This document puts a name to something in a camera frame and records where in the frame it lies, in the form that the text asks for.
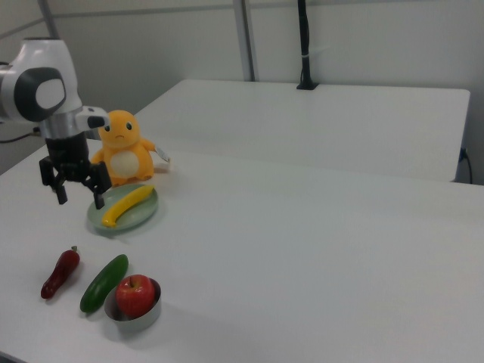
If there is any red toy apple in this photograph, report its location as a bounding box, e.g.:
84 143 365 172
115 274 157 318

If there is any black table edge cable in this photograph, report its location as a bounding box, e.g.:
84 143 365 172
458 147 474 185

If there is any red chili pepper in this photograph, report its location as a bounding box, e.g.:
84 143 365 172
40 245 81 300

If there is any black camera pole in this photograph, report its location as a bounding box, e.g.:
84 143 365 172
296 0 313 85

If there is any yellow toy banana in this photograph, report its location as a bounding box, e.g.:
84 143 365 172
101 185 156 228

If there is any orange plush toy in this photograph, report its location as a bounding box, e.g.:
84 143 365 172
90 109 158 188

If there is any thin black wall cable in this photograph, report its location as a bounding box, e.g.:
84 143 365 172
0 127 41 144

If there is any round metal tin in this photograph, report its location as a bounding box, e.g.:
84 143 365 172
104 277 163 325

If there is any white plush toy tag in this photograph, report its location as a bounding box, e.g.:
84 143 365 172
154 145 174 174

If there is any green plastic plate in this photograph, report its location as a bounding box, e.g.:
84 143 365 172
87 185 160 233

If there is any green toy cucumber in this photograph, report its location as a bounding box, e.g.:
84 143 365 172
79 253 130 314

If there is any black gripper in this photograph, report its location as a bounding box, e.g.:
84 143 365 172
39 131 113 210

